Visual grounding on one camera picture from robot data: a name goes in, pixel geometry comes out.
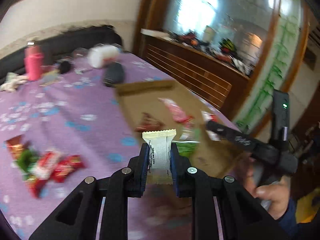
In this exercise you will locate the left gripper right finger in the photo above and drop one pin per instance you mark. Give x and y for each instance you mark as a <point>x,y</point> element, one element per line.
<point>222,208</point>

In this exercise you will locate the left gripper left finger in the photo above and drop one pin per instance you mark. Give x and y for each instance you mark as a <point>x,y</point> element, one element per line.
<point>97,208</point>

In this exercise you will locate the small green snack packet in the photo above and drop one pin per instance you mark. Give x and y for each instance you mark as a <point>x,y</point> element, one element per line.
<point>26,162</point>

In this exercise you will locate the large green snack packet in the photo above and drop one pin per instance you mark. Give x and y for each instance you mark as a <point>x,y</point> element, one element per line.
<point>188,142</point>

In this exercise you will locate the white green snack packet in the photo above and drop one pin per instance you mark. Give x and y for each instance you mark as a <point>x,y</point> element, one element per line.
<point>159,143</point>

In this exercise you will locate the pink marshmallow packet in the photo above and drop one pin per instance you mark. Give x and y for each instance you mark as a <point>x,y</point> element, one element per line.
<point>178,114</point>

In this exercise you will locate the dark red snack packet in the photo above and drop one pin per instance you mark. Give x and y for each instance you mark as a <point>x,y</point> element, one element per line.
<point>16,146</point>
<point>149,123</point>

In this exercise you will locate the person right hand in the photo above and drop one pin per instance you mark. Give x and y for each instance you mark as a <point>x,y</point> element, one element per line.
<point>278,194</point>

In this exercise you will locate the red white jerky sachet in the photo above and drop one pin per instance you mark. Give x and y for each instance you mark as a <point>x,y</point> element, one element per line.
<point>207,117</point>

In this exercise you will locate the purple floral tablecloth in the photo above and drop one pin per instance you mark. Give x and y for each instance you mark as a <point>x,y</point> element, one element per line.
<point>79,115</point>

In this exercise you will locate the brown wooden cabinet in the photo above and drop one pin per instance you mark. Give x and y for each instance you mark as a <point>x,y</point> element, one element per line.
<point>231,53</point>

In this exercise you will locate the cardboard tray box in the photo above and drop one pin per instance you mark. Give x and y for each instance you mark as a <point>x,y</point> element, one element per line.
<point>216,158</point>

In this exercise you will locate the folded notebook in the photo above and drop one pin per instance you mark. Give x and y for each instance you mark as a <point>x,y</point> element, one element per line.
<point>50,78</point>

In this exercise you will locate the black glasses case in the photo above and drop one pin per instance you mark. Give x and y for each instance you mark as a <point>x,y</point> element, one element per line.
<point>114,74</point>

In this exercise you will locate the white cloth gloves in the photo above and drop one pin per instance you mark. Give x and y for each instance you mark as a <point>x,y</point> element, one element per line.
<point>13,81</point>

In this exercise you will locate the small black cup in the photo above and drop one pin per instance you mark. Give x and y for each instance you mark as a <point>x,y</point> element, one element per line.
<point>64,67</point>

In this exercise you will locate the white plastic jar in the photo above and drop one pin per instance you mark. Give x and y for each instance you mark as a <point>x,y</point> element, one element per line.
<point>98,57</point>

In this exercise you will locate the clear glass jar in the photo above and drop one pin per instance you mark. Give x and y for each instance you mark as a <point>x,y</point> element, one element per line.
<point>79,55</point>

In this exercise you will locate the pink knitted thermos bottle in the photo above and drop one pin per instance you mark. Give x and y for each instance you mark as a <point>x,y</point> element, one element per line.
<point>33,60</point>

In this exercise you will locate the black sofa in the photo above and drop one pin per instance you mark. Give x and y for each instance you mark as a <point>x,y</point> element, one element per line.
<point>54,48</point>

